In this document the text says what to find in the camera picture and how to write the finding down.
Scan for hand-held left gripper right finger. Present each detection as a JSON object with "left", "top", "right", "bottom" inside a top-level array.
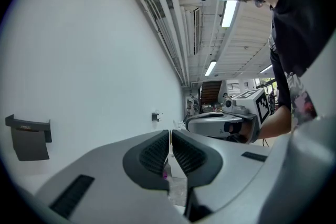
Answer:
[{"left": 172, "top": 129, "right": 274, "bottom": 224}]

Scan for brown staircase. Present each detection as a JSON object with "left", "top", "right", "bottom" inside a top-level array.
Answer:
[{"left": 200, "top": 80, "right": 223, "bottom": 106}]

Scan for white ceiling pipes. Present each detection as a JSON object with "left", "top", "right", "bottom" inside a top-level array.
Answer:
[{"left": 110, "top": 0, "right": 191, "bottom": 87}]

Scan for person's black printed t-shirt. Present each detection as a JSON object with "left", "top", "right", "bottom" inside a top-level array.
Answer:
[{"left": 267, "top": 0, "right": 336, "bottom": 127}]

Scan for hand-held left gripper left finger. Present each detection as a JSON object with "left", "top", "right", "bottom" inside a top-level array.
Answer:
[{"left": 34, "top": 129, "right": 190, "bottom": 224}]

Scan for person's right hand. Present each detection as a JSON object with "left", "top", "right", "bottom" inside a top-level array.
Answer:
[{"left": 224, "top": 121, "right": 250, "bottom": 144}]

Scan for long ceiling light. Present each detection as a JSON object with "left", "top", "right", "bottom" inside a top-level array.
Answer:
[
  {"left": 221, "top": 0, "right": 237, "bottom": 28},
  {"left": 259, "top": 63, "right": 274, "bottom": 74},
  {"left": 204, "top": 60, "right": 217, "bottom": 77}
]

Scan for ceiling air vent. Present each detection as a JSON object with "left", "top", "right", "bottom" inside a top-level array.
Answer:
[{"left": 193, "top": 7, "right": 202, "bottom": 56}]

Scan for person's right forearm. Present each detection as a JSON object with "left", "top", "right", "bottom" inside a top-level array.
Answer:
[{"left": 258, "top": 105, "right": 292, "bottom": 140}]

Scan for black wall-mounted holder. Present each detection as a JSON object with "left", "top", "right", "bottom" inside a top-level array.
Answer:
[{"left": 5, "top": 114, "right": 53, "bottom": 162}]

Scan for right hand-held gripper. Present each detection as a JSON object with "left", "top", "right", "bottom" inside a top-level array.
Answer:
[{"left": 185, "top": 88, "right": 274, "bottom": 144}]

